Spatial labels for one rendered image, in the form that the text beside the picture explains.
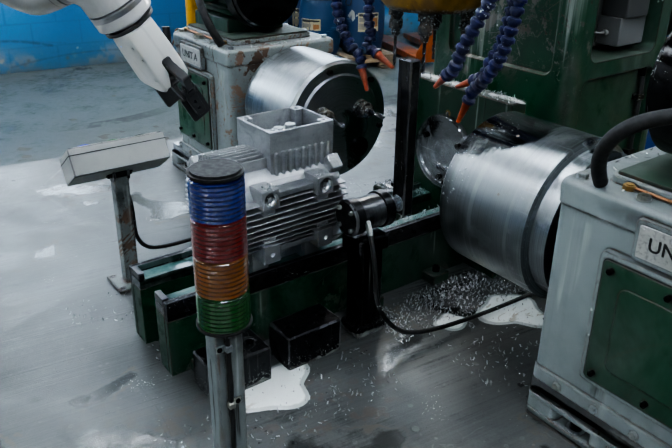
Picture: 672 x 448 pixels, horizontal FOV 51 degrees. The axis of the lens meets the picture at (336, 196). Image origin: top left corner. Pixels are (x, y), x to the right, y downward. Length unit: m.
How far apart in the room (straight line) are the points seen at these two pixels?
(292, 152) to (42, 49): 5.70
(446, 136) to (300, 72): 0.32
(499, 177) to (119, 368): 0.64
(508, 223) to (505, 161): 0.09
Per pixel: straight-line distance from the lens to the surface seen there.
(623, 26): 1.46
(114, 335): 1.26
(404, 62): 1.09
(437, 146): 1.41
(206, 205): 0.73
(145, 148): 1.29
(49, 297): 1.40
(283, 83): 1.46
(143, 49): 1.03
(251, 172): 1.09
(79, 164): 1.25
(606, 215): 0.90
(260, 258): 1.10
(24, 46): 6.70
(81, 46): 6.77
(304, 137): 1.11
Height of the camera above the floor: 1.49
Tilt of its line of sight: 23 degrees down
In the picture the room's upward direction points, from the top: 1 degrees clockwise
